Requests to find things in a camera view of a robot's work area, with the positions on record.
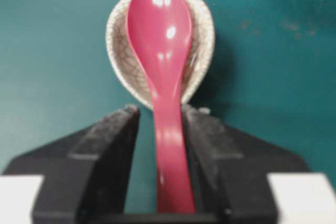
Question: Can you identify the white crackle ceramic bowl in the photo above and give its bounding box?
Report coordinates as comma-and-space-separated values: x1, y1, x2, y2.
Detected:
106, 0, 215, 109

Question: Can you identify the red plastic spoon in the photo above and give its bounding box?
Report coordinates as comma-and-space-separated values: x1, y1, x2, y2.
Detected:
126, 0, 196, 214

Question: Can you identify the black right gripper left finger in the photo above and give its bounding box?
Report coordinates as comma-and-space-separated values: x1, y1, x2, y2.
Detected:
0, 104, 140, 224

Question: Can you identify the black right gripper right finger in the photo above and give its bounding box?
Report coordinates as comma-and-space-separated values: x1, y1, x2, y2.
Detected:
182, 104, 336, 224

